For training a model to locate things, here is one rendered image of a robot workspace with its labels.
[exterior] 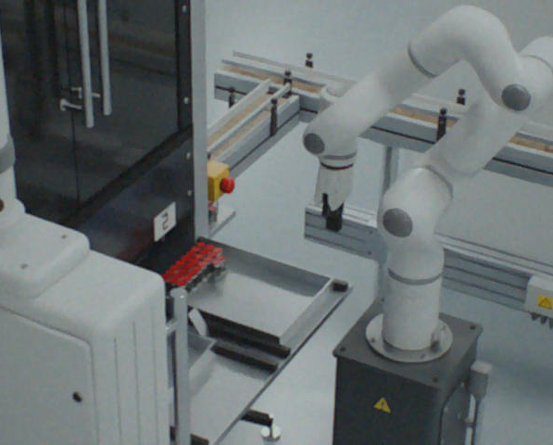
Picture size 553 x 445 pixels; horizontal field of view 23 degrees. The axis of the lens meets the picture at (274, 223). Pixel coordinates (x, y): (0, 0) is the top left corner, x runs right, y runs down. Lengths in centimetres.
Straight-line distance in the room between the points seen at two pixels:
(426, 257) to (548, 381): 161
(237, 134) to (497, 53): 126
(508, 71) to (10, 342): 105
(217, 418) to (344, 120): 65
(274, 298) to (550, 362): 156
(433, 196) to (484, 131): 19
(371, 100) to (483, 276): 133
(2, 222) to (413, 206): 100
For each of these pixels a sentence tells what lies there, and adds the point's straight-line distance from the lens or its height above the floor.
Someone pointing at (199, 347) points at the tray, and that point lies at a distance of 289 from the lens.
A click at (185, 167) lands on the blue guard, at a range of 308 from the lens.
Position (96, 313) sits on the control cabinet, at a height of 155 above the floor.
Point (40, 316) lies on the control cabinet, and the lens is 189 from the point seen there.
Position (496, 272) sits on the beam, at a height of 52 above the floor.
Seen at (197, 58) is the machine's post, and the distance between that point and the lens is 301.
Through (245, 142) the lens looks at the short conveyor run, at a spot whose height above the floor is 93.
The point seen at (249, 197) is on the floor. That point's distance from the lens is 514.
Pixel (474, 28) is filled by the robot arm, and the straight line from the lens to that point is 254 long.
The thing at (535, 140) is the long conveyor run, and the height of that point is 96.
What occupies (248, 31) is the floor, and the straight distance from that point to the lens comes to 654.
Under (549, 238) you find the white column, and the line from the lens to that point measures 445.
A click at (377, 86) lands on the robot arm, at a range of 266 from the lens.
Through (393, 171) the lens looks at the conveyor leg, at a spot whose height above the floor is 73.
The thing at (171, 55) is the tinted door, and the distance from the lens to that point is 293.
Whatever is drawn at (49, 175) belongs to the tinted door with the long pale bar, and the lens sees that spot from 264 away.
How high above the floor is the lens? 263
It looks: 32 degrees down
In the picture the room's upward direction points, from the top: 1 degrees clockwise
